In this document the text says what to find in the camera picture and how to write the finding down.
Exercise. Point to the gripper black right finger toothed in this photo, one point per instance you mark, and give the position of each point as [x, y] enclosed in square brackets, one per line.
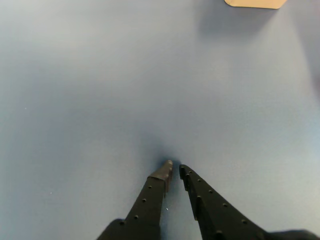
[215, 215]

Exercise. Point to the gripper black left finger taped tip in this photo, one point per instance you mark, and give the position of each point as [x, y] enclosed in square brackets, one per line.
[147, 207]

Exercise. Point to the beige square metal container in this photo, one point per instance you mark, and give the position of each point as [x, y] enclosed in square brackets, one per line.
[250, 3]

